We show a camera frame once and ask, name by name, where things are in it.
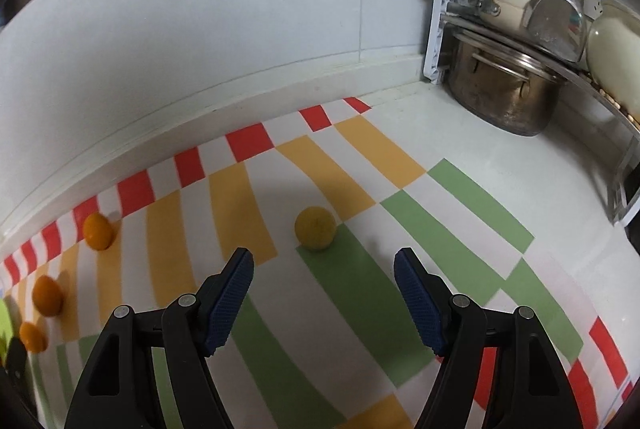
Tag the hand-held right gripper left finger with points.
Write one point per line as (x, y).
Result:
(227, 304)

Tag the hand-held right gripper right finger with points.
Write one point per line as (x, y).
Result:
(422, 304)

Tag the small yellow fruit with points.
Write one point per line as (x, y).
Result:
(315, 229)

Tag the green plate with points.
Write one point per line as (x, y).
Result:
(3, 329)

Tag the striped colourful cloth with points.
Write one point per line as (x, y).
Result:
(350, 299)

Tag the orange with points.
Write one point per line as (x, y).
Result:
(47, 295)
(32, 337)
(100, 231)

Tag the dark plum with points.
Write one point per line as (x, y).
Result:
(15, 359)

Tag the large steel stockpot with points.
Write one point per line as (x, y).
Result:
(505, 89)

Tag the white steel dish rack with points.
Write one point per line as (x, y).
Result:
(437, 39)

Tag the cream ceramic kettle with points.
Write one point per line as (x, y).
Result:
(615, 54)

